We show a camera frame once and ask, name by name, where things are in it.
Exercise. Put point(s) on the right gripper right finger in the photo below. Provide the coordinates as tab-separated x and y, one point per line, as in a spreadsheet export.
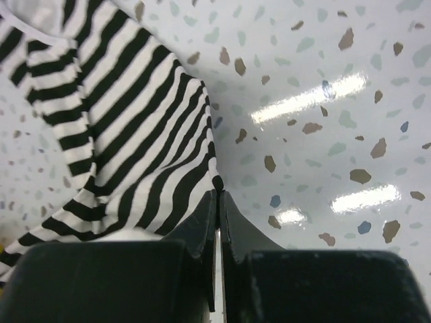
264	282

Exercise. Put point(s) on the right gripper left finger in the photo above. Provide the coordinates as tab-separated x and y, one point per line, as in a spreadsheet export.
169	280

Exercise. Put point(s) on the black white striped tank top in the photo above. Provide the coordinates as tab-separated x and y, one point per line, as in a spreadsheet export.
134	127

